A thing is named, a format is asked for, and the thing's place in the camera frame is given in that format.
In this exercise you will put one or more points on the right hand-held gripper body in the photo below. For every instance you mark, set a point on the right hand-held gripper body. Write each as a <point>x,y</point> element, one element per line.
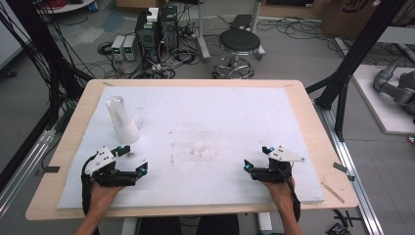
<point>277,163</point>

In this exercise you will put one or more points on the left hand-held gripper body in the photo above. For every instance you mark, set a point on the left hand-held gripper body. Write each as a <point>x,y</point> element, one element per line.
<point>104,168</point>

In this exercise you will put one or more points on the person's left hand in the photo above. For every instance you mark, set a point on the person's left hand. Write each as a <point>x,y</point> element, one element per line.
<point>106,194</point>

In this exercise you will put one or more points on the person's right hand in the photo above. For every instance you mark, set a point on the person's right hand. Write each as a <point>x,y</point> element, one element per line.
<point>279,192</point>

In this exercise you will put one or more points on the grey tape strip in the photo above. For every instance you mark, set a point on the grey tape strip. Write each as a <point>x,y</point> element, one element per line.
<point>48,170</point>
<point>342,169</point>

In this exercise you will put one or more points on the thin wooden stick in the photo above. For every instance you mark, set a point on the thin wooden stick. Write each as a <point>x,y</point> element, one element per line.
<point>332,192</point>

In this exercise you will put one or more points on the white foam mat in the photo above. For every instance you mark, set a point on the white foam mat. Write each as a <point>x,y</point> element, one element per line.
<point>202,130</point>

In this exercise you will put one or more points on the person's legs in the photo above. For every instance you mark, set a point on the person's legs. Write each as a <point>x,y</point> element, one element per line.
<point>189,225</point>

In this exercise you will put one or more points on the grey bench power supply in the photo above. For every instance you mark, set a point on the grey bench power supply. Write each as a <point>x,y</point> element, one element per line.
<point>117,47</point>
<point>130,47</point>

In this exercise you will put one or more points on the black computer tower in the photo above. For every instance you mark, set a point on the black computer tower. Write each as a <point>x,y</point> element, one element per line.
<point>147,39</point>
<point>169,27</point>

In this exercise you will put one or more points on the white floor board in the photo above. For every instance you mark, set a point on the white floor board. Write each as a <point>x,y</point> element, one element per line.
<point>378,104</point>

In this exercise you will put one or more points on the black round stool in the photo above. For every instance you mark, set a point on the black round stool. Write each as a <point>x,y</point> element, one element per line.
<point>239,49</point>

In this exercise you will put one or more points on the small white box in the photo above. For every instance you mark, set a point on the small white box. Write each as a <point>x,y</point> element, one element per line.
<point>152,14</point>

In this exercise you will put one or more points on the blue tape roll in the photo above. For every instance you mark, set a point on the blue tape roll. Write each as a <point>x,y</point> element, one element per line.
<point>93,6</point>

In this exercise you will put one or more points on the round white table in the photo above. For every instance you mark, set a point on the round white table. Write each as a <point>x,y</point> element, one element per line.
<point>65,6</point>

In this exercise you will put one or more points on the large cardboard box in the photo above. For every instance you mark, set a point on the large cardboard box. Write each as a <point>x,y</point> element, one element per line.
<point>355,16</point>

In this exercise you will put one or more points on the aluminium rail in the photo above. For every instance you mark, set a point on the aluminium rail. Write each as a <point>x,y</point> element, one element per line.
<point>23,169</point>
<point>350,169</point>

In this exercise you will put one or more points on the black metal frame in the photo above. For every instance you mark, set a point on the black metal frame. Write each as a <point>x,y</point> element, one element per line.
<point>355,55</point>

